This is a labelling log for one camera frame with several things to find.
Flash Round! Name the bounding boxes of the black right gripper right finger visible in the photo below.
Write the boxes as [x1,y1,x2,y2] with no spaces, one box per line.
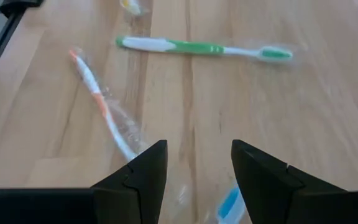
[231,139,358,224]

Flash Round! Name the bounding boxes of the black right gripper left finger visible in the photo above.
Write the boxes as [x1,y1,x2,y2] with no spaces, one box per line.
[0,139,168,224]

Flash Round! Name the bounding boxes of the blue white toothbrush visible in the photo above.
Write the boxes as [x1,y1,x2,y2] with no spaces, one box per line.
[203,182,248,224]

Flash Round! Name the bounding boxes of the orange white toothbrush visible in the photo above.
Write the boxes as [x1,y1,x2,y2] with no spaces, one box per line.
[68,48,139,162]

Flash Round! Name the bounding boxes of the green white toothbrush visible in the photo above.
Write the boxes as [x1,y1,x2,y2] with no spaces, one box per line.
[115,35,294,63]

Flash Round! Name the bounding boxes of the orange yellow toothbrush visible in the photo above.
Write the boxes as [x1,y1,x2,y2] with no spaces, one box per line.
[118,0,145,16]

